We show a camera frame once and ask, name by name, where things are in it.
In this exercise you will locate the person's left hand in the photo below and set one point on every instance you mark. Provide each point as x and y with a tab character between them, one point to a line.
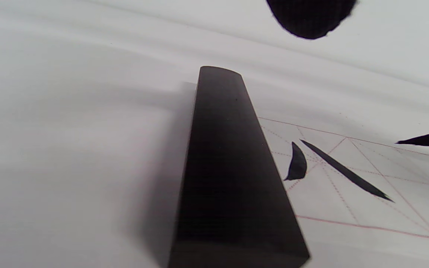
311	18

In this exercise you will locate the black paperweight bar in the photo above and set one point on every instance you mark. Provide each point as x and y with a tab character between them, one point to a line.
229	167

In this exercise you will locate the red grid calligraphy paper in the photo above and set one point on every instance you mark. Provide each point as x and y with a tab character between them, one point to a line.
348	208

